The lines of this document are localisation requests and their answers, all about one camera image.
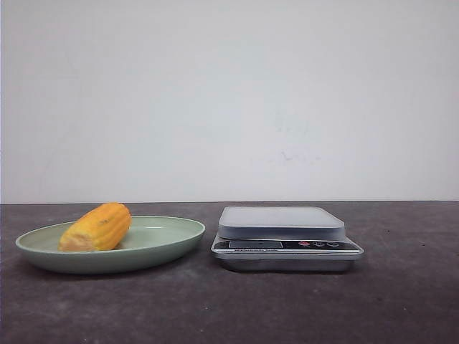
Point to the yellow corn cob piece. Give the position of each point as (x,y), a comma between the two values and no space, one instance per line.
(100,229)

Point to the silver digital kitchen scale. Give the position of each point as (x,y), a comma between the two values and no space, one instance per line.
(283,238)

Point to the light green oval plate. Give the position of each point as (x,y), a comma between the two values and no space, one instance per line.
(150,241)

